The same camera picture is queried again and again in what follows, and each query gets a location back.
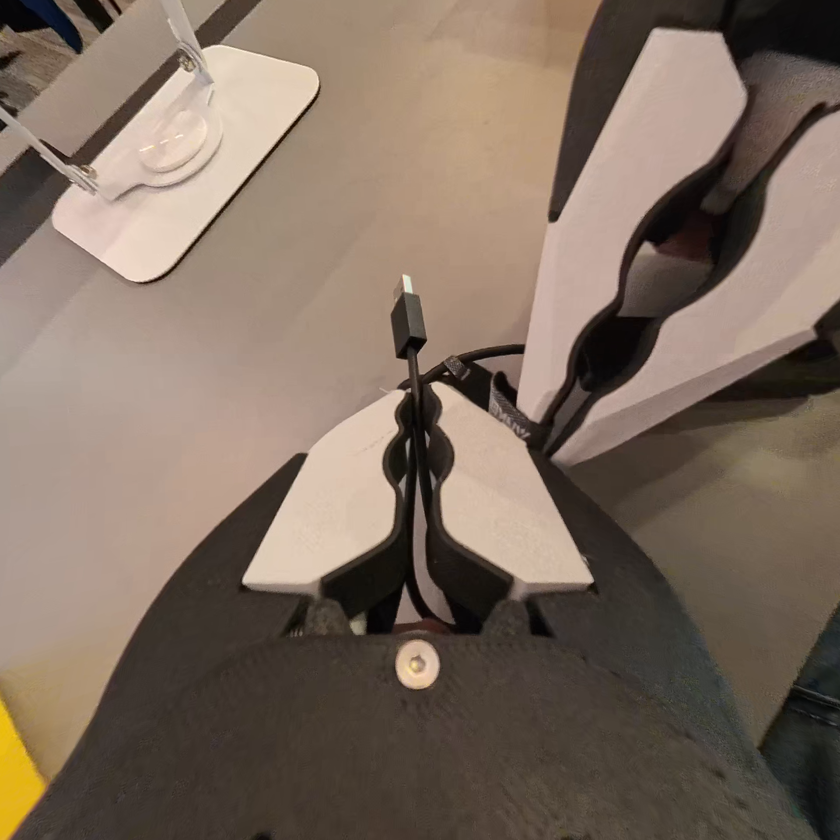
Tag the yellow plastic bin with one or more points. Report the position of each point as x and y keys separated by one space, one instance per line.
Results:
x=13 y=761

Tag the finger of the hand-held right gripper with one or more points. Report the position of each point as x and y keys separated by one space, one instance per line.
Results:
x=761 y=289
x=643 y=131

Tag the person's legs in jeans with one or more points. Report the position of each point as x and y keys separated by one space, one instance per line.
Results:
x=814 y=748

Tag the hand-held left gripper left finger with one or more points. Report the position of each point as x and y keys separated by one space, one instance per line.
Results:
x=322 y=525

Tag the person's right hand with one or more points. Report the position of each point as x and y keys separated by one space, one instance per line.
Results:
x=689 y=236

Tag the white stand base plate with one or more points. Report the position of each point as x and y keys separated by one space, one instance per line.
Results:
x=250 y=131

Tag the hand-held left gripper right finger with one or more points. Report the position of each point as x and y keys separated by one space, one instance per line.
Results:
x=512 y=525

